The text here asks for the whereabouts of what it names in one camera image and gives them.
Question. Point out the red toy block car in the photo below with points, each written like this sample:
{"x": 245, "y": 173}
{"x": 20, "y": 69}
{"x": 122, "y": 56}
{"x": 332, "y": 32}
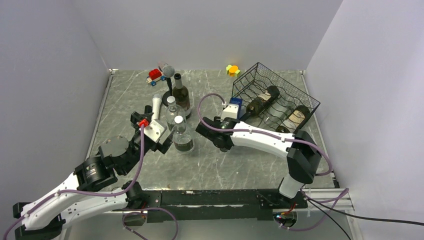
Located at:
{"x": 155, "y": 76}

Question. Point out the clear round bottle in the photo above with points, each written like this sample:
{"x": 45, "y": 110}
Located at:
{"x": 182, "y": 136}
{"x": 173, "y": 110}

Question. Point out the dark green wine bottle front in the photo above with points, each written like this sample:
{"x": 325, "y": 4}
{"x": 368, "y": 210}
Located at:
{"x": 295, "y": 118}

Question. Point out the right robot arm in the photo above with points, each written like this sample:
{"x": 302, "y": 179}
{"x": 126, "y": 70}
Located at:
{"x": 298, "y": 149}

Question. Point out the glitter microphone on stand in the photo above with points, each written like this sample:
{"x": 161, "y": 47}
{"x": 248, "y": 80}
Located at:
{"x": 167, "y": 70}

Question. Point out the clear round bottle front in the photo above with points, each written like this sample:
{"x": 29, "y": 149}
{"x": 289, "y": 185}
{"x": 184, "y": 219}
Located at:
{"x": 182, "y": 136}

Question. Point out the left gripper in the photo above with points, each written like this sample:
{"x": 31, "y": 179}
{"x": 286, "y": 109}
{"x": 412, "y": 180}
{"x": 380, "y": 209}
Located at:
{"x": 164, "y": 146}

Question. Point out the black base bar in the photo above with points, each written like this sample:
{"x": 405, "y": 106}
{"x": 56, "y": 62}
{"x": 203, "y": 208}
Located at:
{"x": 186, "y": 205}

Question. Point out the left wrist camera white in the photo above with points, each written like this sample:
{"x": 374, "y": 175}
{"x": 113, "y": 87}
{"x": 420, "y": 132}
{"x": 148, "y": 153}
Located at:
{"x": 155, "y": 130}

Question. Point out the black wire wine rack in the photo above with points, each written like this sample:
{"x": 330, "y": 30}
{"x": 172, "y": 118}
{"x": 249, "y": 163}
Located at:
{"x": 256, "y": 79}

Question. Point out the dark wine bottle silver neck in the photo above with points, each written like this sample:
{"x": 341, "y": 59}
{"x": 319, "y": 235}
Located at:
{"x": 181, "y": 94}

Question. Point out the clear glass bottle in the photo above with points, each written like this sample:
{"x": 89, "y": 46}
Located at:
{"x": 276, "y": 114}

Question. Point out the clear round bottle rear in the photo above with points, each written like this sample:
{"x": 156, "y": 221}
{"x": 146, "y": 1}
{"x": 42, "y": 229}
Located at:
{"x": 173, "y": 110}

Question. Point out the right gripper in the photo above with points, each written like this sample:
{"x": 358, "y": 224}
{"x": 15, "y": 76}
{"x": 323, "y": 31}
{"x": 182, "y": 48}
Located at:
{"x": 218, "y": 119}

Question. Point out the dark wine bottle black neck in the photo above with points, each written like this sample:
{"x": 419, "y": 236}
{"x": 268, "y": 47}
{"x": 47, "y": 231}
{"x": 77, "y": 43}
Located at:
{"x": 261, "y": 102}

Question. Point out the yellow green toy block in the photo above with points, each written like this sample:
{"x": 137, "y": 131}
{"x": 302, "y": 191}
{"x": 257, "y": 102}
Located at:
{"x": 232, "y": 70}

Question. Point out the black white handheld microphone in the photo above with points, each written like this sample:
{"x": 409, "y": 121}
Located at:
{"x": 153, "y": 111}

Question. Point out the blue square glass bottle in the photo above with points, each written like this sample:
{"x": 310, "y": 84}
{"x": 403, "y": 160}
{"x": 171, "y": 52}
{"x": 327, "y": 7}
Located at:
{"x": 236, "y": 101}

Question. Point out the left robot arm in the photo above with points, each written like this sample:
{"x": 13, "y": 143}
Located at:
{"x": 83, "y": 194}

